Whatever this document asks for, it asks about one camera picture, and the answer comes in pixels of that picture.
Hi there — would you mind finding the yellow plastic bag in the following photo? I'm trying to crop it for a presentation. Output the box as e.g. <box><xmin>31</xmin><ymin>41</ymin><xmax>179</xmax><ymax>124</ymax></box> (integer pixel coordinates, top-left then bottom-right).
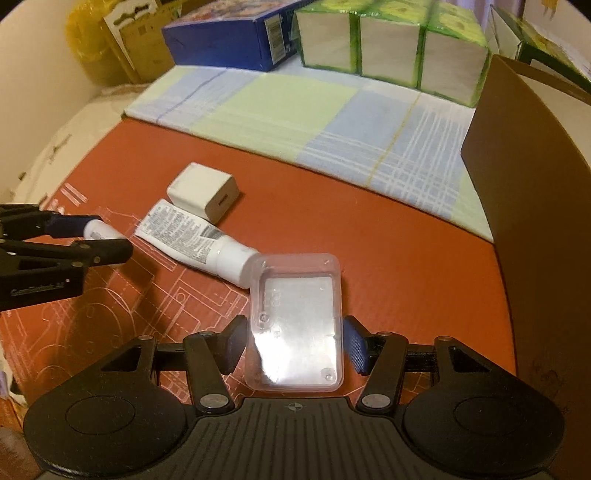
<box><xmin>64</xmin><ymin>0</ymin><xmax>139</xmax><ymax>88</ymax></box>

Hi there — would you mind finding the brown cardboard box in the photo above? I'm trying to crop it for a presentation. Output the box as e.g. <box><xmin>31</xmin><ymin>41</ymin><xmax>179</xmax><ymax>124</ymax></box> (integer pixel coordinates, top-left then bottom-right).
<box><xmin>460</xmin><ymin>54</ymin><xmax>591</xmax><ymax>480</ymax></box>

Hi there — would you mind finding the red printed cardboard sheet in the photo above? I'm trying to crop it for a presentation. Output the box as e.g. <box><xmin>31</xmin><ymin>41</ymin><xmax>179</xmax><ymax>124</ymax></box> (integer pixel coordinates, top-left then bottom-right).
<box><xmin>0</xmin><ymin>117</ymin><xmax>519</xmax><ymax>418</ymax></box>

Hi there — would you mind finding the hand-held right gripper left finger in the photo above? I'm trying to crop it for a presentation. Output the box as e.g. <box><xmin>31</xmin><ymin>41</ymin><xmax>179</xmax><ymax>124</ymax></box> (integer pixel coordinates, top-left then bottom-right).
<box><xmin>99</xmin><ymin>315</ymin><xmax>248</xmax><ymax>414</ymax></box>

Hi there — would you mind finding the blue picture box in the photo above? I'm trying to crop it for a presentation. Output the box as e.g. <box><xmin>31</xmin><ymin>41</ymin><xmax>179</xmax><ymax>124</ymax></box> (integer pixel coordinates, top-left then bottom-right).
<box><xmin>161</xmin><ymin>0</ymin><xmax>306</xmax><ymax>73</ymax></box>

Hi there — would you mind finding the white squeeze tube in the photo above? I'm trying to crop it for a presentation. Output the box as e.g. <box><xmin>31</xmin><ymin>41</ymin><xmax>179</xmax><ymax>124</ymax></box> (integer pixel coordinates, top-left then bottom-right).
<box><xmin>135</xmin><ymin>199</ymin><xmax>260</xmax><ymax>289</ymax></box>

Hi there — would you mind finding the brown cardboard carton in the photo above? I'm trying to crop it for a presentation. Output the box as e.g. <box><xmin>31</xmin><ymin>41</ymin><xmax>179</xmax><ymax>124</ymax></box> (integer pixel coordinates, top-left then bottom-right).
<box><xmin>103</xmin><ymin>0</ymin><xmax>186</xmax><ymax>85</ymax></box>

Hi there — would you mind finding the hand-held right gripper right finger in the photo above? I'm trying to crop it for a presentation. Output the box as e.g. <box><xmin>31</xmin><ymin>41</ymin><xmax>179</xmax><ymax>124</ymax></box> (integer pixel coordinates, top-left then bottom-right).
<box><xmin>342</xmin><ymin>316</ymin><xmax>493</xmax><ymax>412</ymax></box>

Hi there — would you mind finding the green tissue multipack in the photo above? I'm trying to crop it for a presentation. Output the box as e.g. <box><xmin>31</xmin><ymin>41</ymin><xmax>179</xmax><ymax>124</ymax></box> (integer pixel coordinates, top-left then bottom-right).
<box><xmin>294</xmin><ymin>0</ymin><xmax>491</xmax><ymax>110</ymax></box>

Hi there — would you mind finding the green and white carton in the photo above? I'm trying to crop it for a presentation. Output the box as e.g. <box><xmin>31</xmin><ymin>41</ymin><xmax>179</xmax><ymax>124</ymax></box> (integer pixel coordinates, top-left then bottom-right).
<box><xmin>489</xmin><ymin>4</ymin><xmax>591</xmax><ymax>85</ymax></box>

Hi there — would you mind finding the plaid pastel cloth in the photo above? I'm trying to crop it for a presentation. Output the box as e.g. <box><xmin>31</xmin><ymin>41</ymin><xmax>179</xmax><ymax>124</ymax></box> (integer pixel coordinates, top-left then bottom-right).
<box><xmin>123</xmin><ymin>65</ymin><xmax>495</xmax><ymax>243</ymax></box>

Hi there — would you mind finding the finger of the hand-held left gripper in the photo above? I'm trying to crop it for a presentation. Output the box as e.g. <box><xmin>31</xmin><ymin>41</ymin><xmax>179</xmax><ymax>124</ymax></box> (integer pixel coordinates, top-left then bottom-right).
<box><xmin>0</xmin><ymin>203</ymin><xmax>103</xmax><ymax>241</ymax></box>
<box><xmin>0</xmin><ymin>237</ymin><xmax>135</xmax><ymax>269</ymax></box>

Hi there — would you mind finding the clear plastic case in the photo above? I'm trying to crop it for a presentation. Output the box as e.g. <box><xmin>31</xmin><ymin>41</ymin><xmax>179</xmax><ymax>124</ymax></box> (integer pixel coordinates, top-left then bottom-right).
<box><xmin>247</xmin><ymin>252</ymin><xmax>346</xmax><ymax>393</ymax></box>

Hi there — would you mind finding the white charger plug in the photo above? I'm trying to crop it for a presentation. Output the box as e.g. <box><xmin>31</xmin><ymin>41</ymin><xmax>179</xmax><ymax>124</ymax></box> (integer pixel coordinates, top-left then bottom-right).
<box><xmin>167</xmin><ymin>162</ymin><xmax>240</xmax><ymax>226</ymax></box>

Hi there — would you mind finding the white bed sheet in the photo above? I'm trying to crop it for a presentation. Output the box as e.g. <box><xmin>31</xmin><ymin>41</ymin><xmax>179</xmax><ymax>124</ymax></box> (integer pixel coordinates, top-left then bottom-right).
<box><xmin>0</xmin><ymin>85</ymin><xmax>154</xmax><ymax>206</ymax></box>

